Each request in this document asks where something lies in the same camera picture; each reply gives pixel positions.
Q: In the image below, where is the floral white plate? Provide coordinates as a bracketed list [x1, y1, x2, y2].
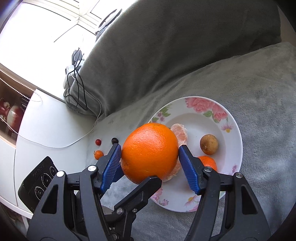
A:
[149, 96, 243, 212]

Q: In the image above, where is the white power adapter box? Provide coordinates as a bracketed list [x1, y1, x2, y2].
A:
[63, 48, 84, 98]

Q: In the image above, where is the small red cherry tomato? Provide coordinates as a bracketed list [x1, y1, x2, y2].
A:
[95, 139, 101, 146]

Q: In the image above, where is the small orange with stem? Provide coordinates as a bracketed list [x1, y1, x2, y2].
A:
[94, 150, 104, 160]

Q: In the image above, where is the dark grape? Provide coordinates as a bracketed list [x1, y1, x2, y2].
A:
[111, 138, 119, 144]

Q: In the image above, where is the small mandarin orange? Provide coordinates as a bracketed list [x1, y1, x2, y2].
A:
[198, 156, 217, 171]

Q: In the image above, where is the ring light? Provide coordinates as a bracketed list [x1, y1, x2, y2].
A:
[95, 9, 122, 36]

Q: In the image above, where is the white cable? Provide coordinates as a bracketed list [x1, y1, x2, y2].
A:
[0, 74, 103, 149]

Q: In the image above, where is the brown longan fruit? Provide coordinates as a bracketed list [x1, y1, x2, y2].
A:
[200, 134, 219, 155]

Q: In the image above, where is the peeled orange segment piece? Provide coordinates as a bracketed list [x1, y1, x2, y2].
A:
[163, 123, 188, 182]

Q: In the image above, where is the large orange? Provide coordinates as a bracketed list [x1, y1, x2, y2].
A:
[120, 123, 179, 184]

